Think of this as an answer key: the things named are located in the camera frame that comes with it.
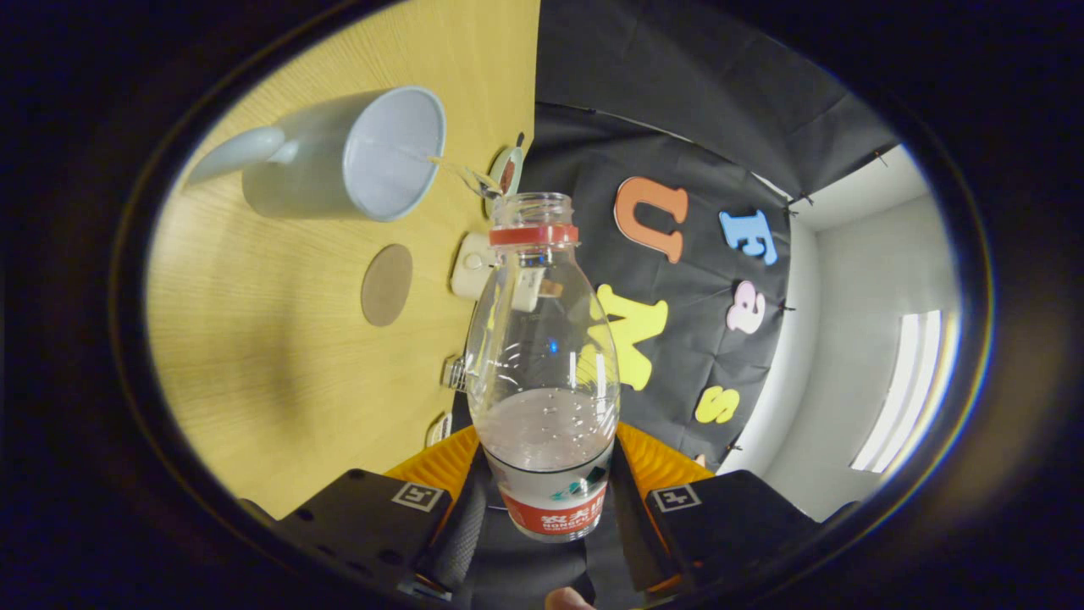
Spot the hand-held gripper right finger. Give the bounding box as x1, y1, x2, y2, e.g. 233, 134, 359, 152
611, 421, 822, 594

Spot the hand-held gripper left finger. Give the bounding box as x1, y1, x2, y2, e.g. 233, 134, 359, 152
273, 424, 492, 598

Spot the clear plastic juice bottle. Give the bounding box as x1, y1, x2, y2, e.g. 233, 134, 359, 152
464, 192, 622, 541

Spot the round brown coaster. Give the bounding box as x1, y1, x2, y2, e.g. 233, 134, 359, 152
361, 244, 414, 327

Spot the white cup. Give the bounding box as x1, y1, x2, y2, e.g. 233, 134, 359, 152
185, 86, 447, 223

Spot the wooden table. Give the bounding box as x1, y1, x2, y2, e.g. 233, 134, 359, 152
146, 0, 541, 519

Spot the white toaster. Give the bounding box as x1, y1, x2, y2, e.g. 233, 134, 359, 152
451, 233, 501, 302

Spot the long ceiling light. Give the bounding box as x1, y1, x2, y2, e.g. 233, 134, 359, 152
851, 310, 943, 473

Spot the pale green plate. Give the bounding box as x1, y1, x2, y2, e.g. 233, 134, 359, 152
489, 146, 524, 200

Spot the black backdrop cloth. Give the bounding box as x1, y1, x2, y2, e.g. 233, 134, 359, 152
453, 0, 899, 610

